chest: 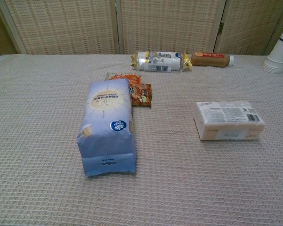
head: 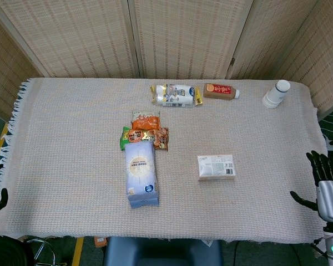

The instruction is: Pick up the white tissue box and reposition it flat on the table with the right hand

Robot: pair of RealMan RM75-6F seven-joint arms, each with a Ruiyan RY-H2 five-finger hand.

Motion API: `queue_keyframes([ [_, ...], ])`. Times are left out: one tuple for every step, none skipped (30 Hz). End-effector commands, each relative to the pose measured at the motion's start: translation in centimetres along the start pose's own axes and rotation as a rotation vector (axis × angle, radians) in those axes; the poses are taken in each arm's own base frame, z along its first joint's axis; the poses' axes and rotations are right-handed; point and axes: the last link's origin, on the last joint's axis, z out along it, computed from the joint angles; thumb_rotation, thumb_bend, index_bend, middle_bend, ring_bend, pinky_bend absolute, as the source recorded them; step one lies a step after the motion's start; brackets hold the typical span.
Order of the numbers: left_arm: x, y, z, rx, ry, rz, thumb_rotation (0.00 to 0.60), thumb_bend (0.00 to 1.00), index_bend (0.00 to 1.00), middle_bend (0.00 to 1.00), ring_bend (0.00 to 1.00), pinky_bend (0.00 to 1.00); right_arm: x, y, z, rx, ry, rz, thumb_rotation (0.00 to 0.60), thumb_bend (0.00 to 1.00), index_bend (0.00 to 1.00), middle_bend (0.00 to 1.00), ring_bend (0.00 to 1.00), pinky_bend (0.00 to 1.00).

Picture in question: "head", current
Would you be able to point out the white pack with yellow ends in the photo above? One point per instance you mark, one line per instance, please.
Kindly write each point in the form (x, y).
(176, 95)

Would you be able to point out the brown orange snack packet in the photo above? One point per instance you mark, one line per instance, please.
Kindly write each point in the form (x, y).
(161, 138)

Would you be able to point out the brown bottle with red label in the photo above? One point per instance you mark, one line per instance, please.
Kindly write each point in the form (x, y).
(219, 91)

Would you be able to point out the chrome stool frame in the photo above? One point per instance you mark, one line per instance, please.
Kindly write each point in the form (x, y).
(41, 249)

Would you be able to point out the small orange box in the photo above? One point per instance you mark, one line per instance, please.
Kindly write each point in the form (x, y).
(100, 242)

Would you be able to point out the woven folding screen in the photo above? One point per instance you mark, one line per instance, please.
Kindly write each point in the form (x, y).
(183, 36)

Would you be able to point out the white paper cup stack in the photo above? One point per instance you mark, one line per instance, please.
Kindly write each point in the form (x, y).
(274, 95)

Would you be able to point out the dark blue chair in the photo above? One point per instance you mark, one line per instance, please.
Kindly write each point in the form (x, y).
(161, 252)

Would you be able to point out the blue paper bag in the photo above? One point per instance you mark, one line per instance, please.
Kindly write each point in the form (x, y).
(141, 174)

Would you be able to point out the pink tissue pack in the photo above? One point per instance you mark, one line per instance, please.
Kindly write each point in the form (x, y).
(216, 167)

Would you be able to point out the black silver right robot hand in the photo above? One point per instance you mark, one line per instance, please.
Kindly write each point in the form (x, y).
(331, 198)

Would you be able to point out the black round object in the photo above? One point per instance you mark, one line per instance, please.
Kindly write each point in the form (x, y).
(8, 252)

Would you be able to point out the beige woven tablecloth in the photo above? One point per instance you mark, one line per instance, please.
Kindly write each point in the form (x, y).
(72, 166)

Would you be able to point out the orange white snack packet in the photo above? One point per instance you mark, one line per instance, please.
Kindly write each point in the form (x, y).
(145, 120)

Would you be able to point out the green orange noodle packet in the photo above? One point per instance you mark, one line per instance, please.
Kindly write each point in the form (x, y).
(134, 135)

